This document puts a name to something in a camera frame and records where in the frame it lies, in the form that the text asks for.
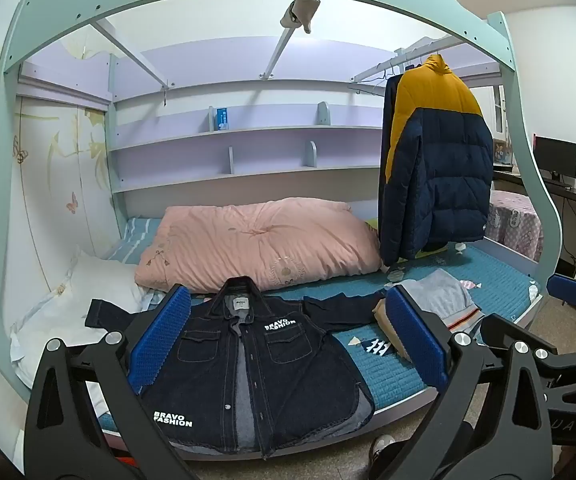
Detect dark denim jacket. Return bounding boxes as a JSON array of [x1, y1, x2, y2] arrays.
[[85, 276, 400, 459]]

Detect light grey folded garment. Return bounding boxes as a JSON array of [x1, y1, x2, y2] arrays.
[[397, 268, 485, 335]]

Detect person's shoe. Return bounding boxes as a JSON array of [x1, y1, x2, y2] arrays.
[[368, 433, 399, 467]]

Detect pink duvet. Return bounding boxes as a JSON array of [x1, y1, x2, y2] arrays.
[[134, 199, 383, 293]]

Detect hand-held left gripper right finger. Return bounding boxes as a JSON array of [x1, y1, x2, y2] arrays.
[[382, 284, 576, 480]]

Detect white wardrobe with butterfly print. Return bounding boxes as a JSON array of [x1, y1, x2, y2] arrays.
[[2, 94, 130, 295]]

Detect colourful picture on desk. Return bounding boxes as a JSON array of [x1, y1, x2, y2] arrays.
[[493, 140, 517, 166]]

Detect pink patterned tablecloth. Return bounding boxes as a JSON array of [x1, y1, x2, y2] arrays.
[[485, 190, 545, 262]]

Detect white pillow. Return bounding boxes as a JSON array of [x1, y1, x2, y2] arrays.
[[10, 247, 155, 392]]

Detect black computer monitor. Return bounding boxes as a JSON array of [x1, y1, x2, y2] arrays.
[[535, 135, 576, 184]]

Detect navy and yellow puffer jacket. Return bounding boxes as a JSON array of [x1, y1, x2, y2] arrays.
[[378, 54, 495, 267]]

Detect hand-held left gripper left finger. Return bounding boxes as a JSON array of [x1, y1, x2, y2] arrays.
[[23, 284, 192, 480]]

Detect beige cloth on rail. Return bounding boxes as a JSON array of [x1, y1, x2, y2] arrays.
[[280, 0, 322, 34]]

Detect white clothes rail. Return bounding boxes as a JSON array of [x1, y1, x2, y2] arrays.
[[350, 35, 469, 87]]

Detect lavender shelf unit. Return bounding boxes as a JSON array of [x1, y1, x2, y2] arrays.
[[108, 35, 505, 196]]

